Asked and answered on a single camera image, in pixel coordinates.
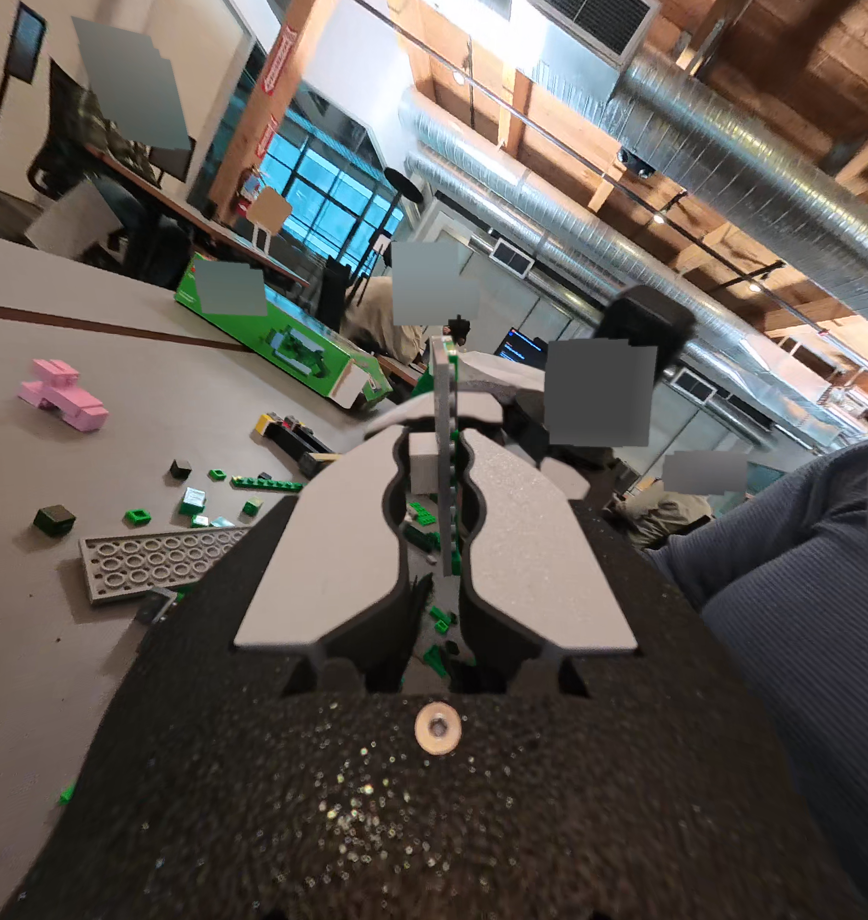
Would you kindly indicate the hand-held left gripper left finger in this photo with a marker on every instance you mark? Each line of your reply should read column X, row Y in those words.
column 326, row 560

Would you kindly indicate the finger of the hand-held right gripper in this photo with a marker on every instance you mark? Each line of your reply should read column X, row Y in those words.
column 505, row 374
column 405, row 417

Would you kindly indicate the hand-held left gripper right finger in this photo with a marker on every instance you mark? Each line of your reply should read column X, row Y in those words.
column 541, row 568

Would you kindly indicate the grey brick plate green tiles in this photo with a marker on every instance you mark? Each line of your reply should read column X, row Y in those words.
column 444, row 402

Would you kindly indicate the person's right forearm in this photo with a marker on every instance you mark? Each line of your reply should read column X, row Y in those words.
column 800, row 611

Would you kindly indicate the grey desk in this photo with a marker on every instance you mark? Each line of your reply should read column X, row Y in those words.
column 45, row 647

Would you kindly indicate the wooden desk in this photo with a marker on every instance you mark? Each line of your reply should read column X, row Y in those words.
column 189, row 210

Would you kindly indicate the dark monitor screen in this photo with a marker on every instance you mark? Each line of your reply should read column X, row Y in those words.
column 520, row 345

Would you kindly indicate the long green brick plate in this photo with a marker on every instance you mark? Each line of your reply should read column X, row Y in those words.
column 268, row 484

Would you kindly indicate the white air vent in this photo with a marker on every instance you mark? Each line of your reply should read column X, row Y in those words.
column 513, row 257

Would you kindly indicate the black brick assembly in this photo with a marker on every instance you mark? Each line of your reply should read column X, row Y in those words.
column 290, row 438

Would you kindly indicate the green brick set box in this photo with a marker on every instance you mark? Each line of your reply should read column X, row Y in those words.
column 261, row 338

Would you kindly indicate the small dark cube brick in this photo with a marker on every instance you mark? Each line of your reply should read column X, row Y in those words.
column 180, row 470

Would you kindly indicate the plain grey brick plate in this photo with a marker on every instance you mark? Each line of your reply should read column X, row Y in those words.
column 139, row 568

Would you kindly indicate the pile of loose green bricks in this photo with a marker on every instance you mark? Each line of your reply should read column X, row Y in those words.
column 137, row 515

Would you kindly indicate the black floor lamp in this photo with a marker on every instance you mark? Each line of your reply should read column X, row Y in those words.
column 403, row 185

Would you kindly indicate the tan board stand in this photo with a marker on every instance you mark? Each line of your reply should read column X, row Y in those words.
column 270, row 208

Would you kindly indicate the large glass window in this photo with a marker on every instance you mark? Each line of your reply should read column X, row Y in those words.
column 311, row 187

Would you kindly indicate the dark green cube brick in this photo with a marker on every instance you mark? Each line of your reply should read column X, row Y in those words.
column 53, row 521

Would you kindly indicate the pink brick pig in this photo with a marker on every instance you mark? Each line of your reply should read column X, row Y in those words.
column 63, row 399

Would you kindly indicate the wooden pillar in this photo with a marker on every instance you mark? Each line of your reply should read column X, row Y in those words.
column 275, row 86

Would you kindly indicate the black floor stand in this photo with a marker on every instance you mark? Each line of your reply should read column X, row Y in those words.
column 27, row 43

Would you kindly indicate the silver air duct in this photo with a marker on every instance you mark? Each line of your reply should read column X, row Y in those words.
column 764, row 165
column 549, row 215

